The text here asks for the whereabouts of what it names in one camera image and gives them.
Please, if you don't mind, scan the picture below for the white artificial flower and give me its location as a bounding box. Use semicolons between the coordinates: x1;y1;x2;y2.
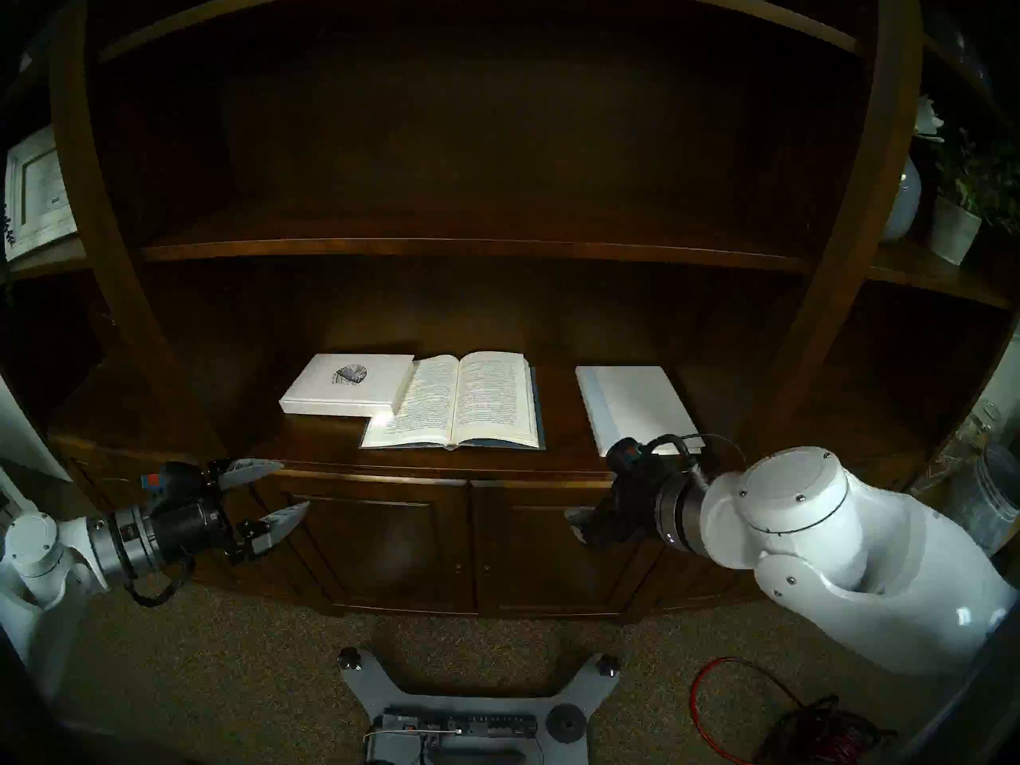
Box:
912;94;947;143

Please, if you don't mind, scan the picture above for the green plant in white pot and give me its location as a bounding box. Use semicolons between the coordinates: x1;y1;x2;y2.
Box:
926;126;1020;266

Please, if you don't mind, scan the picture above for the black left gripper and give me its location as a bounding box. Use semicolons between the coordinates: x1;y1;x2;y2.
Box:
151;457;312;566

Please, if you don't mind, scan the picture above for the white slatted chair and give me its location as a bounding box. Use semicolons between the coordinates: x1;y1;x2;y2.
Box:
0;461;39;533

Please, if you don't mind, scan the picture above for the white book with round print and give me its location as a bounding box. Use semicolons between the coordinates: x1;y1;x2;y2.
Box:
278;353;417;418

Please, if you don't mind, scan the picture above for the black power strip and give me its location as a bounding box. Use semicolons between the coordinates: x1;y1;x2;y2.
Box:
375;709;543;744

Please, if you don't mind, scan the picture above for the dark hanging bead plant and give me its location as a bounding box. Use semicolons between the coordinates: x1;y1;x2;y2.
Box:
0;198;17;310

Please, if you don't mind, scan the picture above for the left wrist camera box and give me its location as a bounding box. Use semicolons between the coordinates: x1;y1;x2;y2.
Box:
140;461;206;503

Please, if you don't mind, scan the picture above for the clear glass jar with sticks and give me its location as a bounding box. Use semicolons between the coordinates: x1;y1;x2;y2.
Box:
908;399;1003;497

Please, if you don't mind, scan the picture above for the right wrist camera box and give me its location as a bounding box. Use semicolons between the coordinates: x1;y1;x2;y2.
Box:
606;437;651;474

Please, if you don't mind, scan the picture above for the red cable coil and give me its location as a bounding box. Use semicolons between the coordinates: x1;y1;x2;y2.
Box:
689;656;897;765

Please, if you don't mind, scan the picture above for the grey metal robot base plate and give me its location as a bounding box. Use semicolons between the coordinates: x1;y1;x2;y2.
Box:
336;648;622;765

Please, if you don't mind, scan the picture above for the round black rubber foot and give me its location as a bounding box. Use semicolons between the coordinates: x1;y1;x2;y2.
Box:
546;704;587;744

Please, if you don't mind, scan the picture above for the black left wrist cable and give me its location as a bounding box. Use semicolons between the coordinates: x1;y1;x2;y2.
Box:
124;555;196;607

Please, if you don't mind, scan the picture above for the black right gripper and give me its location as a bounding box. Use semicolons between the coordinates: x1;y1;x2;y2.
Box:
564;461;679;548

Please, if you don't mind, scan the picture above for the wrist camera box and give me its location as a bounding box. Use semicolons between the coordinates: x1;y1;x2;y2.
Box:
606;437;651;474
140;461;206;503

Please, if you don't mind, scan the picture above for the white book pale blue spine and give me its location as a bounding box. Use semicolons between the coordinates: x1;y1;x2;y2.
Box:
575;364;704;458

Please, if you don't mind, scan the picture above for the white round vase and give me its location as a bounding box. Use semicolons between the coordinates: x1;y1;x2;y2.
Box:
881;156;923;243

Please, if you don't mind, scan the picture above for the white framed certificate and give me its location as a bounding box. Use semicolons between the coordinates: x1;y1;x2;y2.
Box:
4;124;79;262

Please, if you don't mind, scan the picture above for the dark brown wooden bookcase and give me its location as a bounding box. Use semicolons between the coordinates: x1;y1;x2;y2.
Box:
0;0;1020;622

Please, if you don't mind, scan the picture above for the blue cover hardback book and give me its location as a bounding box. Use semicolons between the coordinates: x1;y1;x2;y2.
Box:
359;351;547;452

